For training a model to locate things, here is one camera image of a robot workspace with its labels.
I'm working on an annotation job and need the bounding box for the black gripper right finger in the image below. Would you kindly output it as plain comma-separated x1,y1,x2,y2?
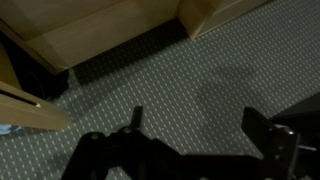
241,106,301,158

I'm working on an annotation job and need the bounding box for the wooden dresser with drawers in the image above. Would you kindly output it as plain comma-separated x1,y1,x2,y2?
177,0,272,42

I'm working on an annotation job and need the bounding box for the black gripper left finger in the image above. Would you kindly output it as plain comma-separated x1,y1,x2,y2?
79,105,145,158

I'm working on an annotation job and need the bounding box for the wooden bed frame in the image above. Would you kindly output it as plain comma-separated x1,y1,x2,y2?
0,42,73,132

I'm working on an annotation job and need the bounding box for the grey blue clothes pile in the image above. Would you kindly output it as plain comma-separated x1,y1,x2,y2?
0,123,23,136

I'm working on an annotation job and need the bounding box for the wooden drawer below handled one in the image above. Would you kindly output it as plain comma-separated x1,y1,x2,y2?
25,0,182,75

